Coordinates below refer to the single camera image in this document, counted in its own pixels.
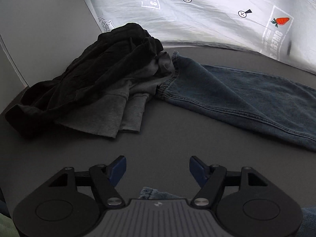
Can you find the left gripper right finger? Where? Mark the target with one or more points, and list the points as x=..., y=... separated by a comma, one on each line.
x=210, y=180

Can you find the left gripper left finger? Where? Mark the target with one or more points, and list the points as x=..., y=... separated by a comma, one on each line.
x=104, y=179

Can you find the blue denim jeans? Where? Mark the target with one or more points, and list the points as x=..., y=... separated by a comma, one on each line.
x=239, y=115

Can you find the grey garment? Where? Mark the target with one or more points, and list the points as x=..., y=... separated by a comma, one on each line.
x=123, y=105

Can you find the green fabric chair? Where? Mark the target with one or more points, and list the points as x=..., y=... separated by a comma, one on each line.
x=7, y=228

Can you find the black garment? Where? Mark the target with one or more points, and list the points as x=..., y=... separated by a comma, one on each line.
x=113, y=56

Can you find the white printed carrot cloth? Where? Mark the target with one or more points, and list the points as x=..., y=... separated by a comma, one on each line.
x=283, y=30

